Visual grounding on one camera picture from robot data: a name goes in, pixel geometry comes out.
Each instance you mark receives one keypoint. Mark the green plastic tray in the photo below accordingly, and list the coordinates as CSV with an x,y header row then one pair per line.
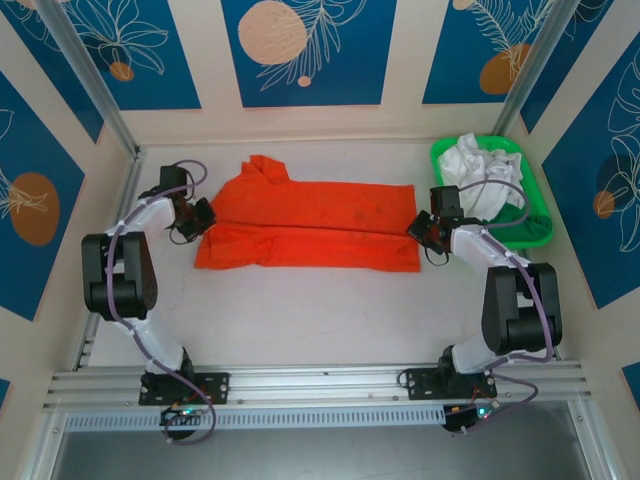
x,y
537,197

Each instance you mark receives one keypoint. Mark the orange t-shirt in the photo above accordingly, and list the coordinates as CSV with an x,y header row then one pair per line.
x,y
310,225

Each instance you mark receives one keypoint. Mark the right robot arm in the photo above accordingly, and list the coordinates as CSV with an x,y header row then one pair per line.
x,y
515,310

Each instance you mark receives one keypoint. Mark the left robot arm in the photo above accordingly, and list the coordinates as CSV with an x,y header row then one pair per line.
x,y
120,280

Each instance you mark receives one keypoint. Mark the white t-shirt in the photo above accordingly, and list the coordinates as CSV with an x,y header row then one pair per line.
x,y
475,165

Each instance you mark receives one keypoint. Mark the dark green t-shirt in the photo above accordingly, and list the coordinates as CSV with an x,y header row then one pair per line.
x,y
525,225

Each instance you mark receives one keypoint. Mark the left controller board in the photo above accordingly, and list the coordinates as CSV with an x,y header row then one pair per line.
x,y
182,414

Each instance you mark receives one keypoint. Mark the controller board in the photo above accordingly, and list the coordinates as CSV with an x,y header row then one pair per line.
x,y
182,414
472,415

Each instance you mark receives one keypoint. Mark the right controller board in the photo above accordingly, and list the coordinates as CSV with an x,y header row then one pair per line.
x,y
472,415

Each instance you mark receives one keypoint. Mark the left aluminium side rail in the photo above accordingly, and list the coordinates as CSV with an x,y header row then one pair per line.
x,y
122,200

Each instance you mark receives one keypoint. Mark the left aluminium corner post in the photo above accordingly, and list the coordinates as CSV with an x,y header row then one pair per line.
x,y
95,85

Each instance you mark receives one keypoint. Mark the aluminium corner post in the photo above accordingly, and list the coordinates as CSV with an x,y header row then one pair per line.
x,y
525,75
95,85

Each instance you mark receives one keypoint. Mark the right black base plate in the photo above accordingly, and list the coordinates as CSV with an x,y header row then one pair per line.
x,y
415,382

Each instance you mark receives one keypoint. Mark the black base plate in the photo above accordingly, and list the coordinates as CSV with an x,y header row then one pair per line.
x,y
415,382
220,387

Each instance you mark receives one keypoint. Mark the right aluminium corner post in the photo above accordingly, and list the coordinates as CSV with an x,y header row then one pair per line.
x,y
525,75

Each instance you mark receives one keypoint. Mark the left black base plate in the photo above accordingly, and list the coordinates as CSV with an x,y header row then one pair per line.
x,y
220,387

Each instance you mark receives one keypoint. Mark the aluminium cross rail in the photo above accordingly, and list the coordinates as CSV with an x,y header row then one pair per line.
x,y
320,385

